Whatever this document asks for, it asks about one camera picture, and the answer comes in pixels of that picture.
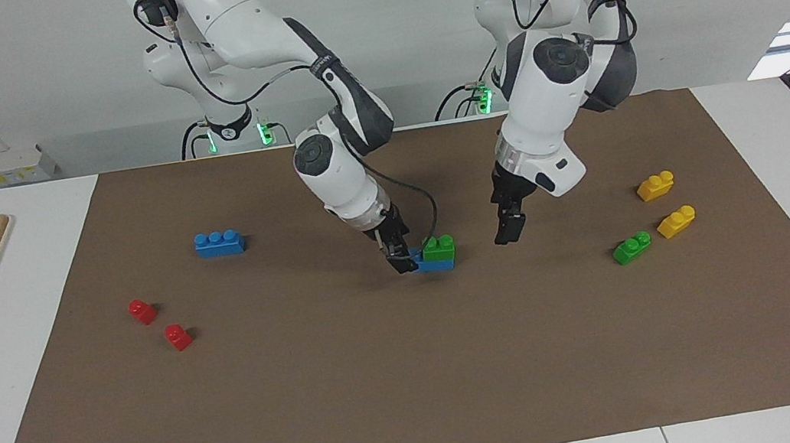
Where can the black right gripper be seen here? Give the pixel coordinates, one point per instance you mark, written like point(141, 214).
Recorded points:
point(390, 231)

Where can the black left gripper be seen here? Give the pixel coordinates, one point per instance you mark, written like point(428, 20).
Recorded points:
point(512, 193)

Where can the blue three-stud toy block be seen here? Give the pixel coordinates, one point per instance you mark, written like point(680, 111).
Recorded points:
point(219, 244)
point(436, 265)

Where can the green two-stud toy block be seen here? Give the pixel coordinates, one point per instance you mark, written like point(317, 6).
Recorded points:
point(439, 249)
point(631, 250)

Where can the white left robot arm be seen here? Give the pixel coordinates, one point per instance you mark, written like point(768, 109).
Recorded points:
point(550, 115)

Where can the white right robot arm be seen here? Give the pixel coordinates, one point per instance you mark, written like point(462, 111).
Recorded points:
point(334, 176)

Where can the yellow two-stud toy block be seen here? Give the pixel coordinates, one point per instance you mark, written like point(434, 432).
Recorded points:
point(676, 222)
point(655, 186)

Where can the red one-stud toy block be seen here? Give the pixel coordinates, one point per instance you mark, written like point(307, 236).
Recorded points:
point(179, 338)
point(142, 312)

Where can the brown table mat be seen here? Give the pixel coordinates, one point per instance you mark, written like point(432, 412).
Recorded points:
point(388, 392)

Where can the white wall socket box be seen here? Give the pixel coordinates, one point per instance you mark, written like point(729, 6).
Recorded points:
point(12, 167)

